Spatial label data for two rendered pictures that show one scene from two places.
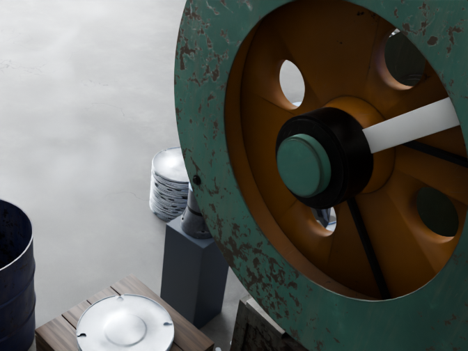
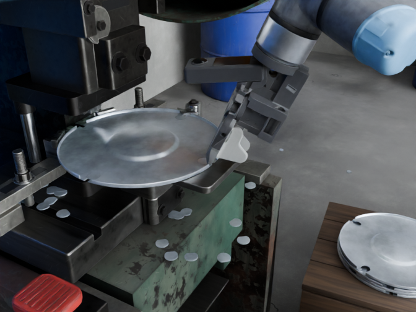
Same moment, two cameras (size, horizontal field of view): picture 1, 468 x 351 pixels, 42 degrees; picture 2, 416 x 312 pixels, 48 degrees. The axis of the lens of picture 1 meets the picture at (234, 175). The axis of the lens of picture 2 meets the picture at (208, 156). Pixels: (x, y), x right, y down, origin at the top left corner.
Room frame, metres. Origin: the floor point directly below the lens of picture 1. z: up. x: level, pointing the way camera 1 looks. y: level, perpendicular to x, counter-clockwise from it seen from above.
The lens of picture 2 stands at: (2.00, -0.45, 1.16)
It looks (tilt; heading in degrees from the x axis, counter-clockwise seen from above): 29 degrees down; 165
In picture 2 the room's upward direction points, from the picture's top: straight up
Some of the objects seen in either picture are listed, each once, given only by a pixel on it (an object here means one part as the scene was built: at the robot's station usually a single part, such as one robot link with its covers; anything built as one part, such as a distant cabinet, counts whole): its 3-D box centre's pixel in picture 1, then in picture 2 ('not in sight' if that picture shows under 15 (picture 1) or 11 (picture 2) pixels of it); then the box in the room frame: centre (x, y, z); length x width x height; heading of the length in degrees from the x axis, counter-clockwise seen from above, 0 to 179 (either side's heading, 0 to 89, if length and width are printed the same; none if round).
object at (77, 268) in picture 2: not in sight; (95, 176); (1.18, -0.47, 0.68); 0.45 x 0.30 x 0.06; 136
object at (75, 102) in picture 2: not in sight; (80, 86); (1.17, -0.47, 0.86); 0.20 x 0.16 x 0.05; 136
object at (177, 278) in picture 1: (195, 270); not in sight; (1.70, 0.09, 0.23); 0.18 x 0.18 x 0.45; 56
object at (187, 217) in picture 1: (202, 214); not in sight; (1.70, 0.09, 0.50); 0.15 x 0.15 x 0.10
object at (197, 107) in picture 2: not in sight; (194, 121); (1.14, -0.25, 0.75); 0.03 x 0.03 x 0.10; 46
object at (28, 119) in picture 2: not in sight; (28, 125); (1.19, -0.57, 0.81); 0.02 x 0.02 x 0.14
